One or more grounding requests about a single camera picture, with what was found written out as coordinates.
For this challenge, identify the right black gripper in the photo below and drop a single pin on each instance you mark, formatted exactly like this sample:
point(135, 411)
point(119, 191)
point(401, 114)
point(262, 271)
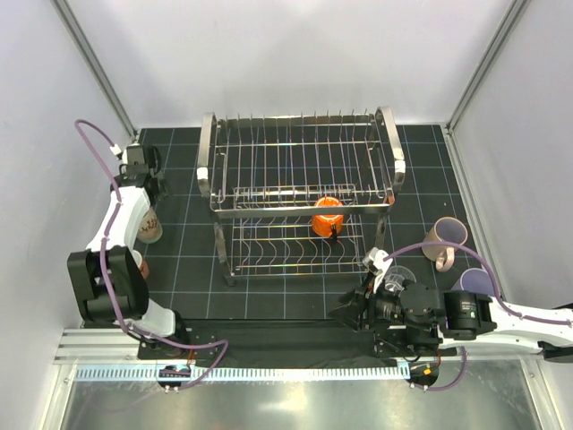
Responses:
point(350, 313)

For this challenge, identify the white slotted cable duct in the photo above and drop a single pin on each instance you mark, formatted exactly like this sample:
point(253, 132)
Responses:
point(165, 373)

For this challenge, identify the beige floral mug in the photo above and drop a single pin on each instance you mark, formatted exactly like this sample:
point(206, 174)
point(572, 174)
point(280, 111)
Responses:
point(150, 229)

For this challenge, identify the pink mug with purple interior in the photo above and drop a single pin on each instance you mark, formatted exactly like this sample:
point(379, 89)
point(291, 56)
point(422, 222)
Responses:
point(445, 230)

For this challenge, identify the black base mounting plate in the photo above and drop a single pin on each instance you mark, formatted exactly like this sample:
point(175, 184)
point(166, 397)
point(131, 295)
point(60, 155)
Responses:
point(306, 343)

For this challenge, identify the salmon pink patterned cup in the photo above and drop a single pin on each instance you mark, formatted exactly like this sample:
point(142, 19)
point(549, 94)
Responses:
point(141, 264)

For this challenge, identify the orange mug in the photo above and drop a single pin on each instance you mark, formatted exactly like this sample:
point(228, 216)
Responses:
point(327, 226)

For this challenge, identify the lavender plastic cup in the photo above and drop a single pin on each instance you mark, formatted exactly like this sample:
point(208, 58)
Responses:
point(474, 280)

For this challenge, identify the steel two-tier dish rack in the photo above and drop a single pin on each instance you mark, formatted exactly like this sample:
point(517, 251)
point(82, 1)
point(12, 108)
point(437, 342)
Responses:
point(271, 170)

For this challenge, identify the clear faceted glass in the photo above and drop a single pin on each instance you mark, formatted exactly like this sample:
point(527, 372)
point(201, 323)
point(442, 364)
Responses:
point(397, 278)

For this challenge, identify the left aluminium frame post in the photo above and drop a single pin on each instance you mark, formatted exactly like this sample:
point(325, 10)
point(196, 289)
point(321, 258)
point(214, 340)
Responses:
point(90, 58)

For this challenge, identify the right aluminium frame post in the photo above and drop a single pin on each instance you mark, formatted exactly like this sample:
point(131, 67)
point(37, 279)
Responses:
point(500, 37)

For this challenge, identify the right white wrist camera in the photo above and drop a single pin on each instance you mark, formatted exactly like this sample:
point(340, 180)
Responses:
point(377, 262)

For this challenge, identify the black grid mat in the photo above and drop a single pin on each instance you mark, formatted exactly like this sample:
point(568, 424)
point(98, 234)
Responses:
point(186, 276)

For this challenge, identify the aluminium frame post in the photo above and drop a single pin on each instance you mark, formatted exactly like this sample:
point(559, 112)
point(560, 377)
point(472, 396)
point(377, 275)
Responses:
point(500, 37)
point(90, 58)

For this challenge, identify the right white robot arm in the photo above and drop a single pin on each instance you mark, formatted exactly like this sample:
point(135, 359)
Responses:
point(415, 320)

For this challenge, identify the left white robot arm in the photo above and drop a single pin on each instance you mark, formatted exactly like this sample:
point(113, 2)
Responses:
point(106, 279)

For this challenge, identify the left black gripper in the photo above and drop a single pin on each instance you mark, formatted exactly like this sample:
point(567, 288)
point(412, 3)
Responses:
point(157, 176)

